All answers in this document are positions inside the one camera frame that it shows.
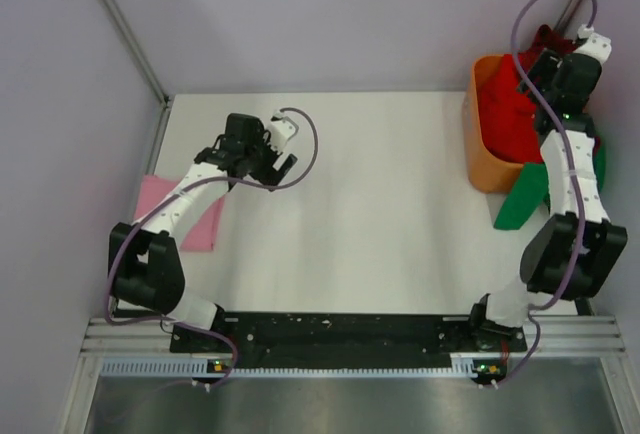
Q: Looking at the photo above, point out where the red teddy bear t-shirt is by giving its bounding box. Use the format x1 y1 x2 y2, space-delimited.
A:
478 54 543 164

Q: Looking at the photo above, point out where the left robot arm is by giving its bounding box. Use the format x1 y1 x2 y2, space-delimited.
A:
108 113 299 351

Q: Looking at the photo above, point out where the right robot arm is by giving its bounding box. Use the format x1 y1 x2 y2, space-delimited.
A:
466 49 628 350

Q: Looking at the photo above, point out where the dark red t-shirt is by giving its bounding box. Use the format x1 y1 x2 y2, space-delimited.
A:
518 24 576 71

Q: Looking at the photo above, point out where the folded pink t-shirt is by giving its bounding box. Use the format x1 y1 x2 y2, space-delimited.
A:
134 175 224 252

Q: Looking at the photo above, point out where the green t-shirt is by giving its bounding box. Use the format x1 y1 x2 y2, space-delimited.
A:
494 130 609 230

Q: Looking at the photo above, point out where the orange plastic basket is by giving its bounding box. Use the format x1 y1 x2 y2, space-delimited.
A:
462 55 523 194

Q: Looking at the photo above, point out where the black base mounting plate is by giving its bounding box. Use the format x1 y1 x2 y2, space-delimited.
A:
169 310 529 370

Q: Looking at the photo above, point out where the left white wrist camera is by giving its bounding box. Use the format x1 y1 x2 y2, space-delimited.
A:
266 112 299 152

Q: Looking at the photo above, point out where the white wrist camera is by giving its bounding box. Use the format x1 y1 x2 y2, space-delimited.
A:
266 112 299 152
574 24 612 65

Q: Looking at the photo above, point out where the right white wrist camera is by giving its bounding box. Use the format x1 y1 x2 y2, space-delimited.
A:
574 24 612 65

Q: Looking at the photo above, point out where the left corner aluminium post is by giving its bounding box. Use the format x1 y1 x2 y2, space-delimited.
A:
98 0 170 106

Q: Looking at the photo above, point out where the grey slotted cable duct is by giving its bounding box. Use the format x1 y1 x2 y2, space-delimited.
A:
100 357 478 379

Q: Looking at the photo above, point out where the aluminium frame rail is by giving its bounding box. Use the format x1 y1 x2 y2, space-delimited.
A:
81 315 627 358

